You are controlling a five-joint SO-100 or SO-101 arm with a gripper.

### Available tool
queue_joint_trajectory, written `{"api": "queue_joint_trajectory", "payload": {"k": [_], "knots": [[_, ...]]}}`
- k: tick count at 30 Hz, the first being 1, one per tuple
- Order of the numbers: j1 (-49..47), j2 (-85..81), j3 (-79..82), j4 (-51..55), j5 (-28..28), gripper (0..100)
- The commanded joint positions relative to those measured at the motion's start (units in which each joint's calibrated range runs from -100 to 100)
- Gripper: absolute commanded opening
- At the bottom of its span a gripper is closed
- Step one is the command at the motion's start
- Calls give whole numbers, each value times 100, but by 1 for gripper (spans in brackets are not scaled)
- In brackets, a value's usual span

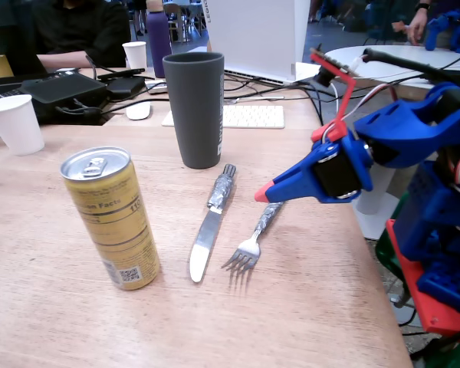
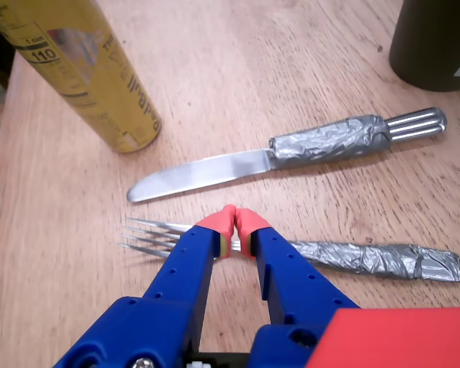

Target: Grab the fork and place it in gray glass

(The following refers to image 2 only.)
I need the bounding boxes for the fork with taped handle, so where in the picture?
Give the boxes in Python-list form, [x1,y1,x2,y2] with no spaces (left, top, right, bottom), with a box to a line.
[118,217,460,284]

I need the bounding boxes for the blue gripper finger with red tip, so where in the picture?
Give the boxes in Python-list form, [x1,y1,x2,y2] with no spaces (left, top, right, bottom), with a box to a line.
[235,208,362,368]
[53,205,238,368]

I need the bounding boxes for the yellow drink can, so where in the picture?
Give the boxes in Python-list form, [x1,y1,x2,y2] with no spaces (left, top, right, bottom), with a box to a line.
[0,0,163,154]

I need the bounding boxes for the red camera mount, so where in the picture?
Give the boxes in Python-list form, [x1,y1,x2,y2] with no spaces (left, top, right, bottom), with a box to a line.
[305,306,460,368]

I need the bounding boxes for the gray glass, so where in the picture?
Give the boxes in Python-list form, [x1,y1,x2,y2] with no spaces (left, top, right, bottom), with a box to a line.
[389,0,460,93]

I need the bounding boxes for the knife with taped handle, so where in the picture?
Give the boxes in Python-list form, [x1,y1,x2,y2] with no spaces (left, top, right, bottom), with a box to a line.
[126,107,449,203]

